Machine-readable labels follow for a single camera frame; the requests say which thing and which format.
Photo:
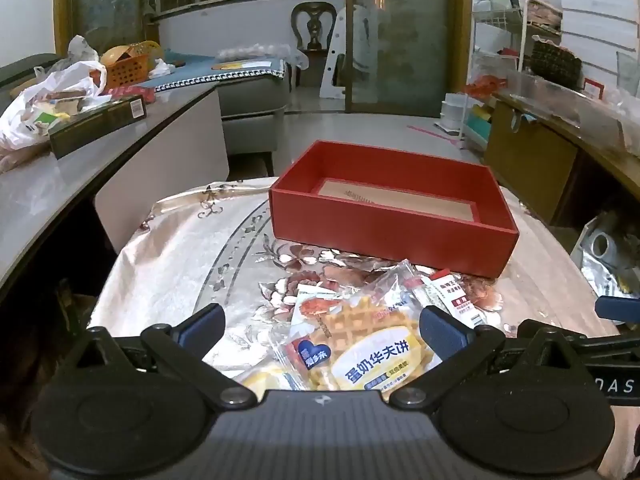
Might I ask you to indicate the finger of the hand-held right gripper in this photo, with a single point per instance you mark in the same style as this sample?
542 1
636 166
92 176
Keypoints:
620 308
610 347

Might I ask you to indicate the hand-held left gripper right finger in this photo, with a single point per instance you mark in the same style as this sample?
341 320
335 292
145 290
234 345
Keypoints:
441 331

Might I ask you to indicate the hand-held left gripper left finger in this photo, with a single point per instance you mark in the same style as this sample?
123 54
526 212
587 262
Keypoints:
202 329

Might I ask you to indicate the silver white strip packet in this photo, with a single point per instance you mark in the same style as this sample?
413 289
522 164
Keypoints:
462 305

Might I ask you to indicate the waffle snack packet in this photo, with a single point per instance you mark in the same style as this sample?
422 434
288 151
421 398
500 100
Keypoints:
370 355

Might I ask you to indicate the yellow cake packet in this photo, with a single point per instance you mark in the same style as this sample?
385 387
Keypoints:
265 379

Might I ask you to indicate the red cardboard box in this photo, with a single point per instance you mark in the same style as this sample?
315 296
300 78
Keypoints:
400 240

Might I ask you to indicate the white noodle snack packet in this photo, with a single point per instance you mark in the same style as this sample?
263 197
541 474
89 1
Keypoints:
312 305

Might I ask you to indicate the silver foil bag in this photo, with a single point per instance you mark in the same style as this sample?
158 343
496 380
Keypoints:
600 250

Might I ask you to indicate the silver floral tablecloth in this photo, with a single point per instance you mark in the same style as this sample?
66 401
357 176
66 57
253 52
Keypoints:
190 260

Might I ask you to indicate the wooden cabinet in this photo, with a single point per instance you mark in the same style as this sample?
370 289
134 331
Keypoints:
530 160

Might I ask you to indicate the grey counter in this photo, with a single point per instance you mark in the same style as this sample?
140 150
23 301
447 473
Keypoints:
75 180

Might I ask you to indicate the green and yellow boxes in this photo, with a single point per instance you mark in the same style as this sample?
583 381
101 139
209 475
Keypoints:
477 122

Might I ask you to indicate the grey sofa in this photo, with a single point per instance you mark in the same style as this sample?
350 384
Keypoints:
250 120

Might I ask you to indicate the clear plastic sheet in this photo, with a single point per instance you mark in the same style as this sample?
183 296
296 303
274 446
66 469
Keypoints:
565 100

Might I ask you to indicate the stacked white containers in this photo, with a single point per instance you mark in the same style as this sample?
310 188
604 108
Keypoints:
452 110

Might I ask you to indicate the dark green box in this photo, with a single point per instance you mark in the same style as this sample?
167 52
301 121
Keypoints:
95 125

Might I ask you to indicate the red wrappers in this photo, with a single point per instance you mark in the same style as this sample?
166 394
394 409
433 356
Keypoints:
135 94

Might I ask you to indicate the red plastic bag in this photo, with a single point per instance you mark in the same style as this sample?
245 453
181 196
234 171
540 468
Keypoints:
485 87

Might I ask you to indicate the dark woven bag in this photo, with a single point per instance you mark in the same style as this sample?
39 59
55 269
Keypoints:
555 62

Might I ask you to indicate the blue patterned cloth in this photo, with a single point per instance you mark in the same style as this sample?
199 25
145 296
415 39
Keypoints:
210 72

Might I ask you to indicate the orange plastic basket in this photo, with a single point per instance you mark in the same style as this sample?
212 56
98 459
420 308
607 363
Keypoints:
125 70

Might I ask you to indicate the white plastic bag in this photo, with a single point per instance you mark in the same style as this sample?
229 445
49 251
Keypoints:
30 105

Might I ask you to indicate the clear plastic bag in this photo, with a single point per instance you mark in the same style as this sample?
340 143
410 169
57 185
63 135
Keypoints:
265 52

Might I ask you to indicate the white step stool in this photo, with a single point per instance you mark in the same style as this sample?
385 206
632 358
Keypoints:
335 60

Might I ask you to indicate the glass sliding door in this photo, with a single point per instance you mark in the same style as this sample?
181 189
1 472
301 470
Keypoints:
415 35

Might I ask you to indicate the crumpled grey plastic bag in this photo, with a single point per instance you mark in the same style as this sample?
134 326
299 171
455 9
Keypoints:
82 50

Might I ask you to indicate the dark wooden chair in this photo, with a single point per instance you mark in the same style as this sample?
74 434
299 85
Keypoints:
315 15

